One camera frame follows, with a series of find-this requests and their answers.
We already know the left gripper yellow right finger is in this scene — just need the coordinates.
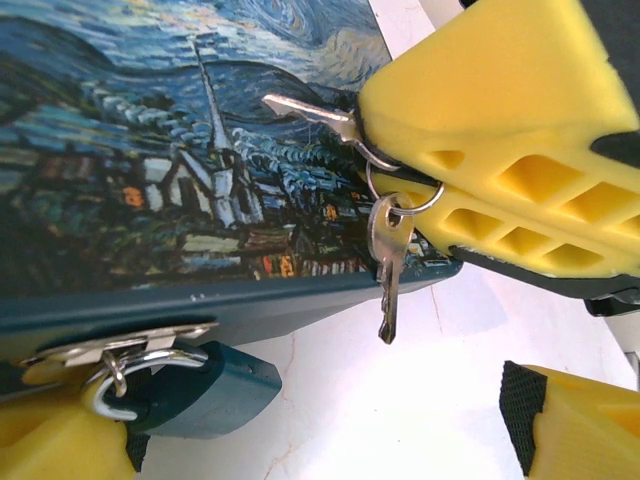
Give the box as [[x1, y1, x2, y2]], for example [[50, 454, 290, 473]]
[[498, 358, 640, 480]]

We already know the teal padlock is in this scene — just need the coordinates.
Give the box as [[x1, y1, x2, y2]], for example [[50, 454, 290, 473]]
[[92, 341, 284, 442]]

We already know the small silver key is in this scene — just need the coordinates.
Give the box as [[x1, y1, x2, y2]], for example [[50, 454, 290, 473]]
[[367, 193, 416, 346], [261, 93, 401, 174]]

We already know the starry night print box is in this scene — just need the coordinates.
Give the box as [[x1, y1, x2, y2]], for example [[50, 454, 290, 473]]
[[0, 0, 464, 396]]

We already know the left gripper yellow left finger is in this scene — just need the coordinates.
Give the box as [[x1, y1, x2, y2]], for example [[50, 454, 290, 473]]
[[0, 360, 152, 480]]

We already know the silver box hasp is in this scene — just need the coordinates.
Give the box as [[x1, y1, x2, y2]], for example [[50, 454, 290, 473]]
[[22, 322, 219, 396]]

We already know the silver key ring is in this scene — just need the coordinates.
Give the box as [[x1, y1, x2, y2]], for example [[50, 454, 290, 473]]
[[364, 149, 446, 217]]

